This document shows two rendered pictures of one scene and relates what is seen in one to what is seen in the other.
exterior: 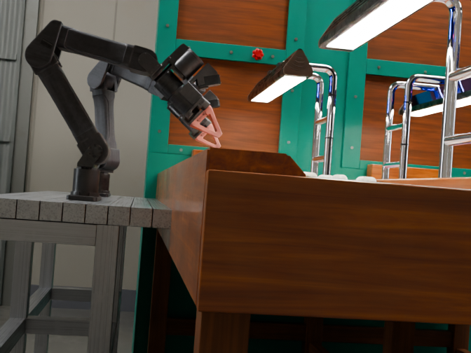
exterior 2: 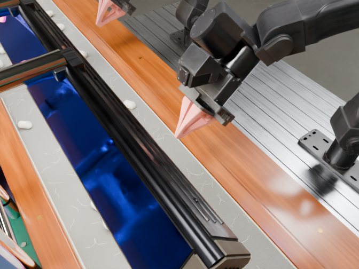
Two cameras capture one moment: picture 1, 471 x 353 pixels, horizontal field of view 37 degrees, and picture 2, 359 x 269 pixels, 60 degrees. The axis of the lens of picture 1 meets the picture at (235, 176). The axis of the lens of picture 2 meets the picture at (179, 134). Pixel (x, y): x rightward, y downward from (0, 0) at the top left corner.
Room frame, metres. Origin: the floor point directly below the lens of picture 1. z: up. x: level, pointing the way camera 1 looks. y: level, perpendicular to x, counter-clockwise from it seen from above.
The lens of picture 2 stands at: (2.52, -0.11, 1.30)
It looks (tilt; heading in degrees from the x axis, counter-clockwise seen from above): 50 degrees down; 153
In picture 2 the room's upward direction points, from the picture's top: straight up
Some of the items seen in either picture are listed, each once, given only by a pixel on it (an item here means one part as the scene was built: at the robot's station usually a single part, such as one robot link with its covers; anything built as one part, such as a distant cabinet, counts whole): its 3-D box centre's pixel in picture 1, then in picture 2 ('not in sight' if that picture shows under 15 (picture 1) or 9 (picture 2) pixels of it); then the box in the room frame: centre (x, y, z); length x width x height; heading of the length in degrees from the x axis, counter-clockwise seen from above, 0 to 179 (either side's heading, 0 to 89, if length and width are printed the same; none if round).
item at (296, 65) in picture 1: (276, 78); (49, 55); (2.17, -0.10, 1.08); 0.62 x 0.08 x 0.07; 8
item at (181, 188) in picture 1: (190, 206); (122, 66); (1.71, 0.10, 0.67); 1.81 x 0.12 x 0.19; 8
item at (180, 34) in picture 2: (85, 183); (193, 36); (1.71, 0.36, 0.71); 0.20 x 0.07 x 0.08; 8
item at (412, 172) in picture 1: (406, 176); not in sight; (2.70, -0.66, 0.83); 0.30 x 0.06 x 0.07; 98
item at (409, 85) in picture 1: (419, 148); not in sight; (2.24, -0.58, 0.90); 0.20 x 0.19 x 0.45; 8
